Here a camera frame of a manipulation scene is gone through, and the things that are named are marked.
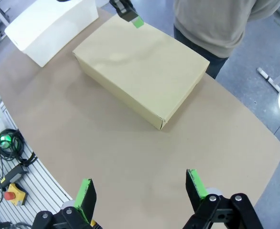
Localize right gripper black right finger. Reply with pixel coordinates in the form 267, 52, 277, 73
183, 168, 262, 229

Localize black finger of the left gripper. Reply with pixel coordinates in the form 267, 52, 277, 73
108, 0, 145, 30

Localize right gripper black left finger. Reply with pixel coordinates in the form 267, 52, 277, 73
32, 177, 98, 229

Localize tan cardboard shoe box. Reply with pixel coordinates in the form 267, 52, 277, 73
72, 15, 211, 131

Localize yellow red emergency stop button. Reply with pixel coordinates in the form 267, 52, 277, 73
3, 182, 29, 206

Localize white plastic storage bin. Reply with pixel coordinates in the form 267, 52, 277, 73
4, 0, 99, 68

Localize person in beige sweater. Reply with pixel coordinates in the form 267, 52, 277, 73
173, 0, 280, 80

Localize aluminium slotted base plate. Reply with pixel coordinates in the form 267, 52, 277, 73
0, 100, 75, 229

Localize black grey enabling switch handle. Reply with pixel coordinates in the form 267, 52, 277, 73
0, 164, 30, 195

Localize black coiled cables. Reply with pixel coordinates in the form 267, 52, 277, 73
0, 128, 38, 166

